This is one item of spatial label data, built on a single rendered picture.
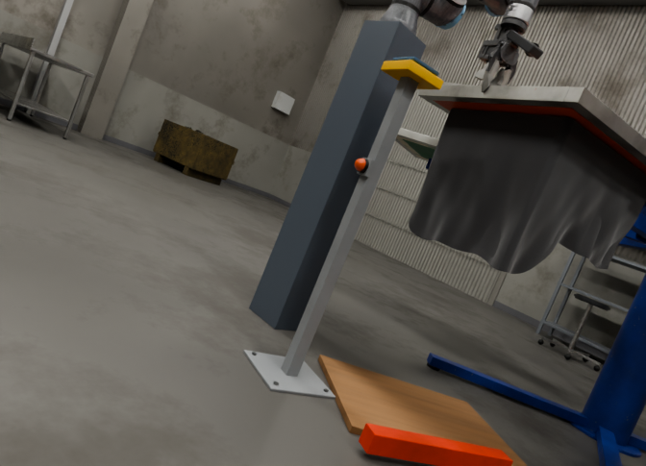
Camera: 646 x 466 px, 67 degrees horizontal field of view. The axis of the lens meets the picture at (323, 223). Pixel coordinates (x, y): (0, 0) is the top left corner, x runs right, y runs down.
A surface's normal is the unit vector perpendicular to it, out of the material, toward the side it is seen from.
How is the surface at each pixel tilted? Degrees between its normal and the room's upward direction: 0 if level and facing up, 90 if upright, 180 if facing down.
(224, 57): 90
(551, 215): 96
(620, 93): 90
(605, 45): 90
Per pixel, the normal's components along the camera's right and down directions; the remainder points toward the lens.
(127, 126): 0.64, 0.31
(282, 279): -0.67, -0.22
